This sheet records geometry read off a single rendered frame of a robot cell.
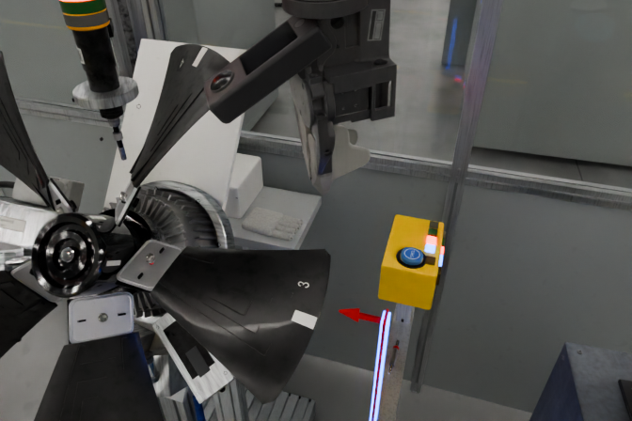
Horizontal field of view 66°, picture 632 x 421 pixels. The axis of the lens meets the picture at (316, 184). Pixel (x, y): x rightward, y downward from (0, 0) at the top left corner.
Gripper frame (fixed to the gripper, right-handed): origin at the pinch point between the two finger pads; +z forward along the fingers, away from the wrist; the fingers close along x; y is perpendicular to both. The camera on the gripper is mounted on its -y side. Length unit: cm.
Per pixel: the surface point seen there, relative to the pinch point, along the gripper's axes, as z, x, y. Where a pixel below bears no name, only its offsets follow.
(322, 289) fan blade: 22.2, 3.6, 0.5
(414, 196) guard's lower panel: 58, 54, 41
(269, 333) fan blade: 23.0, -0.2, -8.1
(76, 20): -15.9, 15.2, -19.8
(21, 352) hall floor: 137, 104, -104
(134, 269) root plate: 19.4, 14.3, -24.5
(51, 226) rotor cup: 12.9, 20.0, -34.0
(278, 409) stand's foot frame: 134, 46, -9
